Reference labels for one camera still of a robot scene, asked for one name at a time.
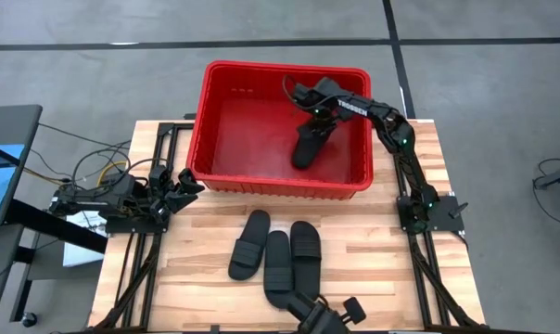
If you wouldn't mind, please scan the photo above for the grey metal stand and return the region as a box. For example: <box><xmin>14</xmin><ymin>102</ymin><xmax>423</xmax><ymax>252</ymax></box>
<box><xmin>532</xmin><ymin>161</ymin><xmax>560</xmax><ymax>196</ymax></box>

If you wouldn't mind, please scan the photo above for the black slide sandal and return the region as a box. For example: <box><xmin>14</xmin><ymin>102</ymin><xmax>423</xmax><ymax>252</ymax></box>
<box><xmin>291</xmin><ymin>118</ymin><xmax>339</xmax><ymax>171</ymax></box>
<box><xmin>227</xmin><ymin>209</ymin><xmax>272</xmax><ymax>282</ymax></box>
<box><xmin>289</xmin><ymin>220</ymin><xmax>323</xmax><ymax>301</ymax></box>
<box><xmin>262</xmin><ymin>230</ymin><xmax>296</xmax><ymax>310</ymax></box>

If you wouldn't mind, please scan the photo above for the white box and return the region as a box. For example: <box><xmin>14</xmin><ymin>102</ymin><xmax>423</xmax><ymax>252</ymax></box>
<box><xmin>61</xmin><ymin>240</ymin><xmax>106</xmax><ymax>269</ymax></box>

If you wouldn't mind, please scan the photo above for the grey desk top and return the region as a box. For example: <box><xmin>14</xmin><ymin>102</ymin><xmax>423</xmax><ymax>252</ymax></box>
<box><xmin>0</xmin><ymin>104</ymin><xmax>44</xmax><ymax>228</ymax></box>

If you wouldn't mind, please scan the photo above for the white paper sheet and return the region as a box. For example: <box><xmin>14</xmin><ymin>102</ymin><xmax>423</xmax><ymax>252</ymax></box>
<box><xmin>78</xmin><ymin>211</ymin><xmax>108</xmax><ymax>233</ymax></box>

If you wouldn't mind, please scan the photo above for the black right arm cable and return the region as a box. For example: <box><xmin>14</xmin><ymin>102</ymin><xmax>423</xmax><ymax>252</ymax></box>
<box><xmin>282</xmin><ymin>73</ymin><xmax>321</xmax><ymax>113</ymax></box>

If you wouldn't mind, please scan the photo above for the black stand cable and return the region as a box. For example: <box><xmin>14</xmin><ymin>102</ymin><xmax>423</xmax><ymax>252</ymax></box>
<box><xmin>531</xmin><ymin>157</ymin><xmax>560</xmax><ymax>231</ymax></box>

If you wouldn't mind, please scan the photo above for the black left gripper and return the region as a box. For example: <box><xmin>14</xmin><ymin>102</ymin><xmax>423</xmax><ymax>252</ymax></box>
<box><xmin>147</xmin><ymin>164</ymin><xmax>206</xmax><ymax>225</ymax></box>

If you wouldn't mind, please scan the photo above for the yellow cable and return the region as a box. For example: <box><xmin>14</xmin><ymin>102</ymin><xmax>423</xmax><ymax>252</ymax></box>
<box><xmin>96</xmin><ymin>160</ymin><xmax>128</xmax><ymax>186</ymax></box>

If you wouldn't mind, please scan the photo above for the black teleoperation handle device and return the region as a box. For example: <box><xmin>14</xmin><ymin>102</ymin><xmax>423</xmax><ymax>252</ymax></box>
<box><xmin>286</xmin><ymin>289</ymin><xmax>368</xmax><ymax>334</ymax></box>

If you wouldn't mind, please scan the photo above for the thin black floor cable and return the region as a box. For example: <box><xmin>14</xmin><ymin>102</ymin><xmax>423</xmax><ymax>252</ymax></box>
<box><xmin>37</xmin><ymin>122</ymin><xmax>133</xmax><ymax>150</ymax></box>

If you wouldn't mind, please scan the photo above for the looped black floor cable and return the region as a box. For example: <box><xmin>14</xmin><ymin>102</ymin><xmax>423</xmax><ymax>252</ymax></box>
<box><xmin>70</xmin><ymin>147</ymin><xmax>134</xmax><ymax>187</ymax></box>

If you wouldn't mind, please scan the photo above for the red plastic bin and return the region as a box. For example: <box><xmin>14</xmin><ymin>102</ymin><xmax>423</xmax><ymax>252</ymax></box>
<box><xmin>185</xmin><ymin>58</ymin><xmax>374</xmax><ymax>200</ymax></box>

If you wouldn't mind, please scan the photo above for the black desk beam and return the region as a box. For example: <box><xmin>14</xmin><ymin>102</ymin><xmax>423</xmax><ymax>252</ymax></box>
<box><xmin>4</xmin><ymin>199</ymin><xmax>108</xmax><ymax>255</ymax></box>

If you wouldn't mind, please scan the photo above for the laptop with blue screen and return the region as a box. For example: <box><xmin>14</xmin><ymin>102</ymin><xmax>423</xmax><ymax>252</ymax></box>
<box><xmin>0</xmin><ymin>141</ymin><xmax>27</xmax><ymax>228</ymax></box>

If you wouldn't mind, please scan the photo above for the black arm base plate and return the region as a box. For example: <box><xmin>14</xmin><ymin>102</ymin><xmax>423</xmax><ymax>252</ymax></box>
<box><xmin>104</xmin><ymin>214</ymin><xmax>170</xmax><ymax>235</ymax></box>
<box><xmin>397</xmin><ymin>194</ymin><xmax>466</xmax><ymax>234</ymax></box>

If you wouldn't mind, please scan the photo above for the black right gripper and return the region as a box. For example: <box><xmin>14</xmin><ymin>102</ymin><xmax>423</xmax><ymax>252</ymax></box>
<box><xmin>291</xmin><ymin>76</ymin><xmax>342</xmax><ymax>135</ymax></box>

